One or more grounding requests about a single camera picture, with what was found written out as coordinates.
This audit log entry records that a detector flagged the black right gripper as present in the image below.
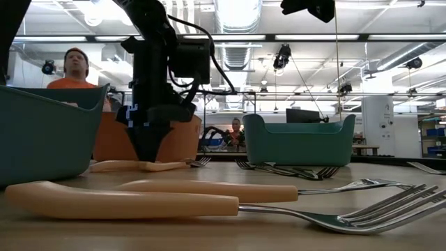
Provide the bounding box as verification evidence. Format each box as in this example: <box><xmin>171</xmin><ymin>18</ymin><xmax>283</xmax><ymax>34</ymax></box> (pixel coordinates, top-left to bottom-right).
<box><xmin>279</xmin><ymin>0</ymin><xmax>336</xmax><ymax>24</ymax></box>

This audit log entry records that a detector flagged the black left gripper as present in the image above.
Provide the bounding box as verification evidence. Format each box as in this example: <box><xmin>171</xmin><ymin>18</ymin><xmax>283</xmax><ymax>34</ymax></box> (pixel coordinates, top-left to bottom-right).
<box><xmin>116</xmin><ymin>34</ymin><xmax>197</xmax><ymax>163</ymax></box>

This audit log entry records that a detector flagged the orange-handled fork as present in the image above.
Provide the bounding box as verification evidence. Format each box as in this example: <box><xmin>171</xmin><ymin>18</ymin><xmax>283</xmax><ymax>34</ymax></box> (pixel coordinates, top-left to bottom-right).
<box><xmin>406</xmin><ymin>160</ymin><xmax>446</xmax><ymax>176</ymax></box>
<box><xmin>100</xmin><ymin>156</ymin><xmax>212</xmax><ymax>168</ymax></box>
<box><xmin>113</xmin><ymin>178</ymin><xmax>416</xmax><ymax>204</ymax></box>
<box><xmin>139</xmin><ymin>160</ymin><xmax>192</xmax><ymax>172</ymax></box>
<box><xmin>89</xmin><ymin>160</ymin><xmax>164</xmax><ymax>174</ymax></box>
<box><xmin>5</xmin><ymin>180</ymin><xmax>446</xmax><ymax>236</ymax></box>

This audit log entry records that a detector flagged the black metal fork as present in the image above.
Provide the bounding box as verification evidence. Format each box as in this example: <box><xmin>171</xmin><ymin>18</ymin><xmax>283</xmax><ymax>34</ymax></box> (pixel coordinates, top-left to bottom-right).
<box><xmin>245</xmin><ymin>160</ymin><xmax>325</xmax><ymax>181</ymax></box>
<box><xmin>240</xmin><ymin>159</ymin><xmax>304</xmax><ymax>178</ymax></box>
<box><xmin>264</xmin><ymin>162</ymin><xmax>341</xmax><ymax>181</ymax></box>
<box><xmin>235</xmin><ymin>158</ymin><xmax>266</xmax><ymax>172</ymax></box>

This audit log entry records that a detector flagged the orange plastic bin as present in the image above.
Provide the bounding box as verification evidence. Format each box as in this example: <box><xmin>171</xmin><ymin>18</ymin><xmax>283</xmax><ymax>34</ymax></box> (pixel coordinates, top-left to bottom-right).
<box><xmin>92</xmin><ymin>111</ymin><xmax>203</xmax><ymax>164</ymax></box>

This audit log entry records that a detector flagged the black overhead beam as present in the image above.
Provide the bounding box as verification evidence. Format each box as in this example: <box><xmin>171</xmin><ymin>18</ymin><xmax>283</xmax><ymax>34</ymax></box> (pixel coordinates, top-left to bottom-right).
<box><xmin>13</xmin><ymin>33</ymin><xmax>446</xmax><ymax>43</ymax></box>

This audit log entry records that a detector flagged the person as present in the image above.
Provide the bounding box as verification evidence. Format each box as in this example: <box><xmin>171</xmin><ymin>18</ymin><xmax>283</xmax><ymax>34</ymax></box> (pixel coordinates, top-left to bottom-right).
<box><xmin>46</xmin><ymin>47</ymin><xmax>113</xmax><ymax>113</ymax></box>
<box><xmin>224</xmin><ymin>117</ymin><xmax>247</xmax><ymax>149</ymax></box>

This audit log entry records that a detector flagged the dark teal plastic bin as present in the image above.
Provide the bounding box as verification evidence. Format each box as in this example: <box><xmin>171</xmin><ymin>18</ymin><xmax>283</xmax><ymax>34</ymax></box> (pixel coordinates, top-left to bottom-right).
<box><xmin>0</xmin><ymin>82</ymin><xmax>111</xmax><ymax>189</ymax></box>

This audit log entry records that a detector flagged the black monitor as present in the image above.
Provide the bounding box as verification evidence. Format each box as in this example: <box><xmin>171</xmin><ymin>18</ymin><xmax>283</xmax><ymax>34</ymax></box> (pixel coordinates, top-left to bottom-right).
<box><xmin>285</xmin><ymin>107</ymin><xmax>330</xmax><ymax>124</ymax></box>

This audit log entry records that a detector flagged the white pillar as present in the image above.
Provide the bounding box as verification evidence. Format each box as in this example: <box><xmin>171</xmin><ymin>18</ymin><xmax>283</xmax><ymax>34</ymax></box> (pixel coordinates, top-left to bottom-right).
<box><xmin>361</xmin><ymin>96</ymin><xmax>397</xmax><ymax>158</ymax></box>

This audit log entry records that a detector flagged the green plastic bin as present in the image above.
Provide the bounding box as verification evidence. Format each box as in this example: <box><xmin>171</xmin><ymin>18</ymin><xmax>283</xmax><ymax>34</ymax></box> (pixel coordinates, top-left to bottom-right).
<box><xmin>243</xmin><ymin>113</ymin><xmax>357</xmax><ymax>167</ymax></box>

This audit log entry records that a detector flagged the wooden bench table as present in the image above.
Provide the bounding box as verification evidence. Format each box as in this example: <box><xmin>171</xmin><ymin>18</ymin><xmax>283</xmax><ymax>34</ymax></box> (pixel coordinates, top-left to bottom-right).
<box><xmin>351</xmin><ymin>144</ymin><xmax>380</xmax><ymax>157</ymax></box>

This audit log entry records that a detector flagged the shelf with blue bins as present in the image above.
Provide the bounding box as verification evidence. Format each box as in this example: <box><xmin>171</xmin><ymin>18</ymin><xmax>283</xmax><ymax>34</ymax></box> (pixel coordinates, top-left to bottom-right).
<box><xmin>419</xmin><ymin>114</ymin><xmax>446</xmax><ymax>160</ymax></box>

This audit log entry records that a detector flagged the thin vertical cord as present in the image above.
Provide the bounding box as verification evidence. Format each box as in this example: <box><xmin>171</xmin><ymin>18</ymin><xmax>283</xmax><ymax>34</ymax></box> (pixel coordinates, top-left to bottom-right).
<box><xmin>333</xmin><ymin>13</ymin><xmax>343</xmax><ymax>122</ymax></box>

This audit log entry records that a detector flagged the black aluminium table frame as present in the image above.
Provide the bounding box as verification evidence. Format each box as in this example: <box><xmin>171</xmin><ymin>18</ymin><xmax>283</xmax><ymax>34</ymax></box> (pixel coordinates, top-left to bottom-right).
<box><xmin>194</xmin><ymin>151</ymin><xmax>446</xmax><ymax>171</ymax></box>

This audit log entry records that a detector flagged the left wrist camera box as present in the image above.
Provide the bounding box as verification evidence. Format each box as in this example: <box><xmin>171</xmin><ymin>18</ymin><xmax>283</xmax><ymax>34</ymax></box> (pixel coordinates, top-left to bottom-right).
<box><xmin>169</xmin><ymin>38</ymin><xmax>213</xmax><ymax>86</ymax></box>

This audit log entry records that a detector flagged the ribbed silver air duct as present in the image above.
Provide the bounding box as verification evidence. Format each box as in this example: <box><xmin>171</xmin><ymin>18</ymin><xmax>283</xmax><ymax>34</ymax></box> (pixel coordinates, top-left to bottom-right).
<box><xmin>215</xmin><ymin>0</ymin><xmax>263</xmax><ymax>70</ymax></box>

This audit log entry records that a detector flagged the background black frame rig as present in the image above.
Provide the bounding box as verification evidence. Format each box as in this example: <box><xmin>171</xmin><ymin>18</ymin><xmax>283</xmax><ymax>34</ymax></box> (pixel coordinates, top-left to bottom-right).
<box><xmin>201</xmin><ymin>90</ymin><xmax>258</xmax><ymax>154</ymax></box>

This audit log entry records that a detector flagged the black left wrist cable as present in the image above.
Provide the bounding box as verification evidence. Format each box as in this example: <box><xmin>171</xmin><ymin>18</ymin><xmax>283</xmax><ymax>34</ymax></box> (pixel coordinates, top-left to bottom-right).
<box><xmin>166</xmin><ymin>13</ymin><xmax>238</xmax><ymax>97</ymax></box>

